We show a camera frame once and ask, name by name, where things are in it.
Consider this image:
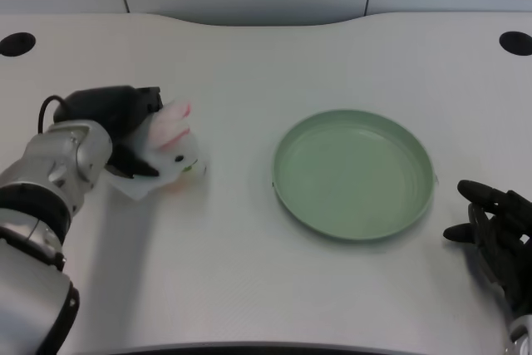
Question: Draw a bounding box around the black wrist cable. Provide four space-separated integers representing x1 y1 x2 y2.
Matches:
37 96 70 135

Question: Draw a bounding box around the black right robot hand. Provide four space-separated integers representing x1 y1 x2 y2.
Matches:
442 180 532 318

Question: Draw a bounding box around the black table cable grommet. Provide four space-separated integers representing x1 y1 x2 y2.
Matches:
499 31 532 57
0 32 37 57

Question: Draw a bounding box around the green round plate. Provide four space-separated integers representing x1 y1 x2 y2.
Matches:
271 109 439 244

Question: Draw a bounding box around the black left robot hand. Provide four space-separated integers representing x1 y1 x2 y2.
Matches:
52 85 163 180

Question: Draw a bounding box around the white plush rabbit doll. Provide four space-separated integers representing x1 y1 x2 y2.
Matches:
106 99 209 201

